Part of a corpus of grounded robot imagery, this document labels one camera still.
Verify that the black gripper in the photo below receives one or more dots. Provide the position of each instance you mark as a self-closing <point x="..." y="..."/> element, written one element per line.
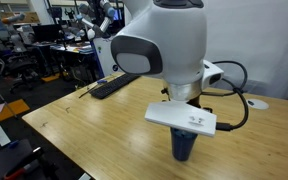
<point x="195" y="101"/>

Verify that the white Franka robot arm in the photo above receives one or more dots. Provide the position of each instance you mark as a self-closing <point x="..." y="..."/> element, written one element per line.
<point x="170" y="40"/>

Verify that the grey arm with orange joint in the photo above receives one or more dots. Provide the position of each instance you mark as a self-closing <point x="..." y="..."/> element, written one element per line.
<point x="12" y="18"/>

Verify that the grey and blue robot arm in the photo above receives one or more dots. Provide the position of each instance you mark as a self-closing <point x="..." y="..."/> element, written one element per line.
<point x="90" y="33"/>

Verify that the dark blue plastic cup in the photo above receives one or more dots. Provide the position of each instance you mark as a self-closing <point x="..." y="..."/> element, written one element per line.
<point x="183" y="148"/>

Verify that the blue marker pen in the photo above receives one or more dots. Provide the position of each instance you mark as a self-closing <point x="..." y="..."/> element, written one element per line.
<point x="101" y="81"/>

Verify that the black computer keyboard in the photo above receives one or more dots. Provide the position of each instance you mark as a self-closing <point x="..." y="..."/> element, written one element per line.
<point x="114" y="86"/>

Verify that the white backdrop sheet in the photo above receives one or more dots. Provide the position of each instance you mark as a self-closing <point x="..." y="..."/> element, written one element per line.
<point x="267" y="40"/>

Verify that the cluttered dark desk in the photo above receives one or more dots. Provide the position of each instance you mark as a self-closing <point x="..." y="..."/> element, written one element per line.
<point x="74" y="49"/>

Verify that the black computer monitor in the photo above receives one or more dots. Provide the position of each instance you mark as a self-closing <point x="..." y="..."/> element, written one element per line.
<point x="47" y="32"/>

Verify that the black office chair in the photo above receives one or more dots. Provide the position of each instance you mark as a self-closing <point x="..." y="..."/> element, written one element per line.
<point x="19" y="63"/>

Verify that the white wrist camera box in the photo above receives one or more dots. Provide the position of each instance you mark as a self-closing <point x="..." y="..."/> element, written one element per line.
<point x="180" y="117"/>

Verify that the white robot pedestal cabinet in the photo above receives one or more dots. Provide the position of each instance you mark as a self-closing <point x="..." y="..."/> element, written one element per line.
<point x="104" y="56"/>

